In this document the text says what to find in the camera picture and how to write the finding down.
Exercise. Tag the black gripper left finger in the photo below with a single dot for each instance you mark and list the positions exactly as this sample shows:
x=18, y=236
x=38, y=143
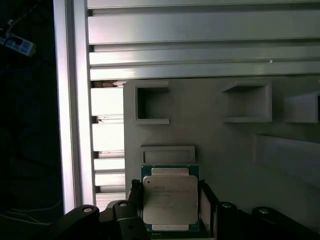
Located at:
x=125, y=220

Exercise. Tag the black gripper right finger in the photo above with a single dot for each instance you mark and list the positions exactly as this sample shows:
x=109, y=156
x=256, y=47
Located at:
x=225, y=220

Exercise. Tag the CPU with silver lid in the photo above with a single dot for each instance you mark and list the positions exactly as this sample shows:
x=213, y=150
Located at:
x=170, y=197

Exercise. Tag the grey parts rack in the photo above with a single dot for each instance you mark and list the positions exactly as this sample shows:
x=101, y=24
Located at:
x=212, y=150

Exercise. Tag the white power strip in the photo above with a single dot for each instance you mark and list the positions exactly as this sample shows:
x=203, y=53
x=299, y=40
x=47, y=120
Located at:
x=17, y=45

